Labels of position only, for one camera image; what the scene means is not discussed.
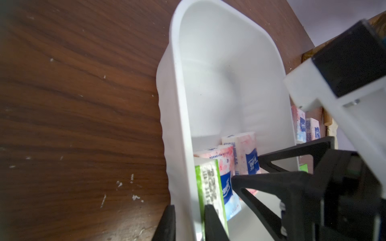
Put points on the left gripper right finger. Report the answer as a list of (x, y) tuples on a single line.
[(214, 230)]

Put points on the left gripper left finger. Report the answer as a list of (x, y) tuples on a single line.
[(166, 229)]

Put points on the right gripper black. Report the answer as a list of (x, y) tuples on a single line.
[(341, 201)]

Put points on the green pocket tissue pack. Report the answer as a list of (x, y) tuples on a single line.
[(304, 168)]

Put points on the green edge tissue pack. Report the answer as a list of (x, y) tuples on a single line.
[(210, 189)]

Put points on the pink barcode tissue pack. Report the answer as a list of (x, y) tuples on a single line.
[(245, 153)]

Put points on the blue tempo tissue pack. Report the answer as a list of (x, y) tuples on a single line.
[(224, 154)]

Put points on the pink pocket tissue pack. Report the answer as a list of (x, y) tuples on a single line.
[(299, 121)]

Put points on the white plastic storage box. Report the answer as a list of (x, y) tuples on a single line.
[(220, 75)]

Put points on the blue pocket tissue pack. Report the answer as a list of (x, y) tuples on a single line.
[(312, 129)]

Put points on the potted artificial plant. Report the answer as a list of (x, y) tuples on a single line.
[(378, 22)]

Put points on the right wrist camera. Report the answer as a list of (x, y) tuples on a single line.
[(347, 77)]

